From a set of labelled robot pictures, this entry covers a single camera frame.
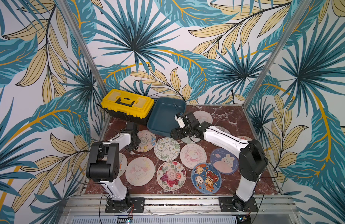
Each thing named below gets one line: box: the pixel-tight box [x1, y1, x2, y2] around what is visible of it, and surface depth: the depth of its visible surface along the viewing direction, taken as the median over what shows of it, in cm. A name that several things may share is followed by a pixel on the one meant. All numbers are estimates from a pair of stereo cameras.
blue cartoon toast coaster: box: [191, 162, 222, 195], surface depth 85 cm
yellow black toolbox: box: [101, 88, 155, 126], surface depth 100 cm
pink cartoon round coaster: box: [179, 143, 207, 169], surface depth 94 cm
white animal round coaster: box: [118, 152, 128, 178], surface depth 89 cm
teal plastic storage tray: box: [146, 96, 187, 137], surface depth 116 cm
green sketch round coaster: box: [214, 125, 231, 135], surface depth 108 cm
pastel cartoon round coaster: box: [133, 130, 157, 153], surface depth 100 cm
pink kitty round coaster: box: [193, 110, 214, 125], surface depth 116 cm
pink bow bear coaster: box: [236, 135, 253, 141], surface depth 103 cm
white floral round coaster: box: [153, 137, 181, 162], surface depth 96 cm
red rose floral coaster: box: [156, 160, 187, 192], surface depth 85 cm
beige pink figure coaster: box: [125, 156, 156, 187], surface depth 86 cm
